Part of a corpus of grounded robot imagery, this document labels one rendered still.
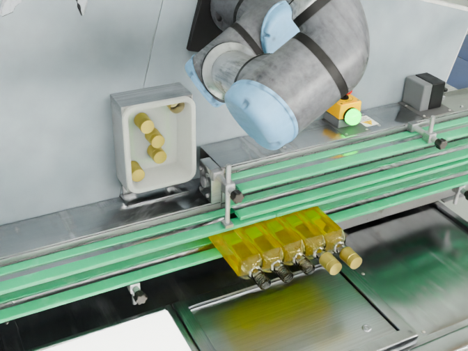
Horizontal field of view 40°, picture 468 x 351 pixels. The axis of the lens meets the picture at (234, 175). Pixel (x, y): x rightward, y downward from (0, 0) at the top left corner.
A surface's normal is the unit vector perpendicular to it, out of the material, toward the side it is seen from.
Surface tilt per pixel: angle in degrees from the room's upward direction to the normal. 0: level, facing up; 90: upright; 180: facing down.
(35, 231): 90
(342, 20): 39
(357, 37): 29
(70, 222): 90
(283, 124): 6
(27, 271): 90
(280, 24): 5
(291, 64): 66
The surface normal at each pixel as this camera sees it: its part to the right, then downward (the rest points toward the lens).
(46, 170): 0.45, 0.47
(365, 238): 0.03, -0.85
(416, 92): -0.89, 0.22
